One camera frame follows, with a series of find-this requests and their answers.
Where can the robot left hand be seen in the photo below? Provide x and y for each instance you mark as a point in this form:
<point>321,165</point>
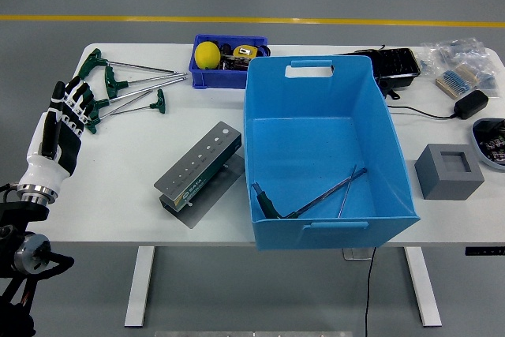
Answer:
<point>43,167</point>

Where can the green silver hex key stand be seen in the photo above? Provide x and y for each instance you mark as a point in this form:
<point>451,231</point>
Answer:
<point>197,167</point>

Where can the large blue plastic box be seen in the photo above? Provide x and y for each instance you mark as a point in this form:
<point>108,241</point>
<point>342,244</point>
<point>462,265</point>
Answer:
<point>311,147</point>

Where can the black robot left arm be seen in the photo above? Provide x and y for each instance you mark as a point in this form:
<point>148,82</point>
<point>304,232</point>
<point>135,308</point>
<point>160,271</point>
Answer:
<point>16,210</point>

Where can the white table leg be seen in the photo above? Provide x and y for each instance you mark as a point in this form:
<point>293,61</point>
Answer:
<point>424,285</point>
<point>140,285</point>

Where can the small blue parts bin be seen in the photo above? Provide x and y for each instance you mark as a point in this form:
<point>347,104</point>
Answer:
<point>205,78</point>

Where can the yellow lemon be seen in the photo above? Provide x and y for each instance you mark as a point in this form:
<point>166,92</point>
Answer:
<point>207,55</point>

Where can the black cylindrical part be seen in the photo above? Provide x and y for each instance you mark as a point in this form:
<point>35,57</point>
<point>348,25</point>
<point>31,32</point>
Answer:
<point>225,49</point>

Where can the brown black component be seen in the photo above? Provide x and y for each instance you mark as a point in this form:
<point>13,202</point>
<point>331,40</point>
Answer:
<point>234,63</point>

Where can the yellow tape measure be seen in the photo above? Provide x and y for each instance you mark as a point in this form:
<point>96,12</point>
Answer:
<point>244,51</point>

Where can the black round part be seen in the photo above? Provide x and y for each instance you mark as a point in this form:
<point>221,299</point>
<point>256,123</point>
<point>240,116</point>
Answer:
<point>264,49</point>

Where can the black plastic case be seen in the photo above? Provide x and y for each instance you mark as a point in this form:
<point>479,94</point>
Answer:
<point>394,66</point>

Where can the grey hollow cube block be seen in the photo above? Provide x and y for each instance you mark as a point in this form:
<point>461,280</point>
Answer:
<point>446,183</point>

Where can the tan resistor strip bundle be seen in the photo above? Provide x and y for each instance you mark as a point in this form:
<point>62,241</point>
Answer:
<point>457,80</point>

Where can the clear bag of resistors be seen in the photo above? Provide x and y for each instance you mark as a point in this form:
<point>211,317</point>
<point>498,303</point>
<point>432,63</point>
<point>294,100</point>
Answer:
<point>453,51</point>
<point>487,72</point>

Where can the black power adapter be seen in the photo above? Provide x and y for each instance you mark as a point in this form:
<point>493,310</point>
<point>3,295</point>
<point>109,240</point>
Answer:
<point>471,104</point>

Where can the blue rimmed tray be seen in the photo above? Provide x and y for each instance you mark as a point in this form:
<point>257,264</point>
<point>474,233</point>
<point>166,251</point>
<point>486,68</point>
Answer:
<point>479,147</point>

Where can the black table control panel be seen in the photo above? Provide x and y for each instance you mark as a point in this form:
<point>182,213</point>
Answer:
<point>485,251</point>

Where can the black electronic parts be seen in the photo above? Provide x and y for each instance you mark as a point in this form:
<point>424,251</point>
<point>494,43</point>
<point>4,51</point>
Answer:
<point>495,147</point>

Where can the metal table bracket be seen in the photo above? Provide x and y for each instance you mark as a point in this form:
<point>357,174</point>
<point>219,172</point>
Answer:
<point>353,254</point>

